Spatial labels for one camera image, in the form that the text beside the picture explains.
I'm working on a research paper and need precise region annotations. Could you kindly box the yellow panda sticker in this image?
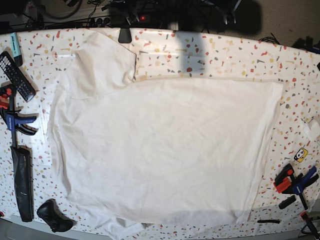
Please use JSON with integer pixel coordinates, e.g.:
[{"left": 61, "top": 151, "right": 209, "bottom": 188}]
[{"left": 293, "top": 147, "right": 308, "bottom": 163}]

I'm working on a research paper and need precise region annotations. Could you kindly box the black TV remote control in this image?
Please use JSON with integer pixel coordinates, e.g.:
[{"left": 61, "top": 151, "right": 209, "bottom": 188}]
[{"left": 0, "top": 51, "right": 36, "bottom": 102}]

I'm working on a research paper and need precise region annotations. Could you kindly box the blue black bar clamp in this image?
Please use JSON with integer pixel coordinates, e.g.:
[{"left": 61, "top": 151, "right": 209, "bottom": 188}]
[{"left": 0, "top": 84, "right": 38, "bottom": 148}]

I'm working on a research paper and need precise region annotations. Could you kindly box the black sheath sleeve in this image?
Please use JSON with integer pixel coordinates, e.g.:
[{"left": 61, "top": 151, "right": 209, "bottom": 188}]
[{"left": 10, "top": 146, "right": 34, "bottom": 223}]

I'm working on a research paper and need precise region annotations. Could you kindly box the black power strip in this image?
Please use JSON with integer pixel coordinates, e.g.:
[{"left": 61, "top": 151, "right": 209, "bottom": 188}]
[{"left": 87, "top": 15, "right": 151, "bottom": 28}]

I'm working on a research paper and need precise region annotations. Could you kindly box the teal highlighter marker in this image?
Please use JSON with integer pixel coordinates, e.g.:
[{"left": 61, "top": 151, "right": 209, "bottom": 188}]
[{"left": 10, "top": 32, "right": 23, "bottom": 67}]

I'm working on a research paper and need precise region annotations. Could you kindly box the blue red bar clamp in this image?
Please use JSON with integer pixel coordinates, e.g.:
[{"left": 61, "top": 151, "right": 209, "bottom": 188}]
[{"left": 273, "top": 163, "right": 319, "bottom": 210}]

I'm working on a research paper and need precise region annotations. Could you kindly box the red clamp end piece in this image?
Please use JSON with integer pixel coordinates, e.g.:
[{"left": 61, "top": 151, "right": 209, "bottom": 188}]
[{"left": 300, "top": 211, "right": 320, "bottom": 240}]

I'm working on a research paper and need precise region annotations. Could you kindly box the white power adapter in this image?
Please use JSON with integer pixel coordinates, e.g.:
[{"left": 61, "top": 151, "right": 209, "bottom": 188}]
[{"left": 302, "top": 119, "right": 320, "bottom": 141}]

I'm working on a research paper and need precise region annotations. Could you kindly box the black flat strip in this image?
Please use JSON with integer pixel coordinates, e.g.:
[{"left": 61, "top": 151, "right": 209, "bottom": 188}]
[{"left": 257, "top": 219, "right": 281, "bottom": 224}]

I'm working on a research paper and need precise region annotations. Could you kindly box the black game controller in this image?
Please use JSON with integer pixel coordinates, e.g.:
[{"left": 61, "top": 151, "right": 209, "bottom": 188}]
[{"left": 36, "top": 199, "right": 74, "bottom": 233}]

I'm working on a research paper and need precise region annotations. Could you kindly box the small black bar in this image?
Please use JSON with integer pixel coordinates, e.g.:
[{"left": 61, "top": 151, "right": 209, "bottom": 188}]
[{"left": 278, "top": 195, "right": 296, "bottom": 210}]

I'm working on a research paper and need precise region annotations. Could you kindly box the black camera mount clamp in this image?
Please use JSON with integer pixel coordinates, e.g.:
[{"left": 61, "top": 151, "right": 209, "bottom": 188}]
[{"left": 118, "top": 28, "right": 132, "bottom": 44}]

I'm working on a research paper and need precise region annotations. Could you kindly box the white T-shirt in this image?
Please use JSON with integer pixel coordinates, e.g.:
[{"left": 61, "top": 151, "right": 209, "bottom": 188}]
[{"left": 47, "top": 31, "right": 284, "bottom": 239}]

